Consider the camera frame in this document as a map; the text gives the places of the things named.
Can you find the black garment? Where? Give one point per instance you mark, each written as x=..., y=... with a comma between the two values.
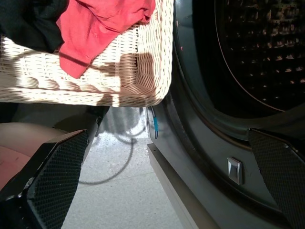
x=28, y=21

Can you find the pale woven basket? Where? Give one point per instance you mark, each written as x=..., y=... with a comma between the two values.
x=119, y=78

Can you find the grey washing machine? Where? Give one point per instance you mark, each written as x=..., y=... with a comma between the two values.
x=214, y=148

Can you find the red garment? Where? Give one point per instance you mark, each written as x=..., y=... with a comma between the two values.
x=95, y=28

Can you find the black basket cart leg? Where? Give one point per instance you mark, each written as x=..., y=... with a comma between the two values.
x=95, y=119

